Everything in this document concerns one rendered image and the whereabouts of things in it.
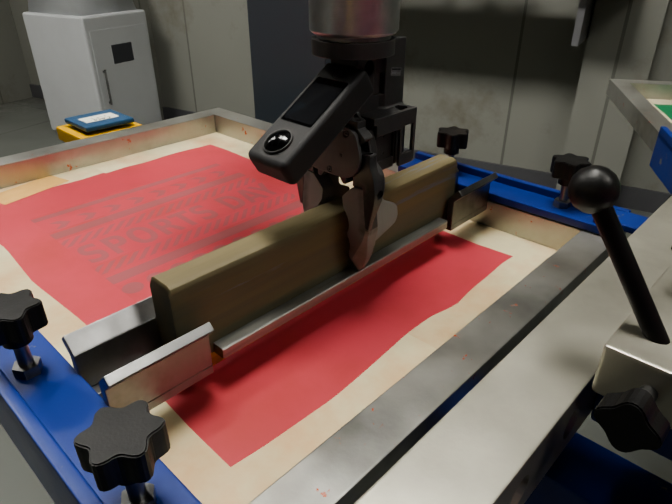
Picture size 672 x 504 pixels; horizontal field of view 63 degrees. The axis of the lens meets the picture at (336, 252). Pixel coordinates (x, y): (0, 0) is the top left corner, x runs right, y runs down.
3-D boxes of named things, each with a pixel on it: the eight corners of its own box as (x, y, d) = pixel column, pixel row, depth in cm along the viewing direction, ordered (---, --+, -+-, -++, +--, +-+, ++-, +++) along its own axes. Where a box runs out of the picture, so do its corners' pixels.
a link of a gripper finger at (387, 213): (411, 257, 55) (403, 168, 52) (374, 280, 52) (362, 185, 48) (387, 252, 57) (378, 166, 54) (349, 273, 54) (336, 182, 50)
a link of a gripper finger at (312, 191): (354, 237, 60) (369, 163, 55) (316, 257, 56) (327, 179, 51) (334, 224, 62) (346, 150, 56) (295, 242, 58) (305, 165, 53)
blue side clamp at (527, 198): (395, 203, 81) (397, 158, 78) (415, 194, 84) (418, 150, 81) (600, 277, 63) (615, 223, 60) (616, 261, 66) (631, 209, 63)
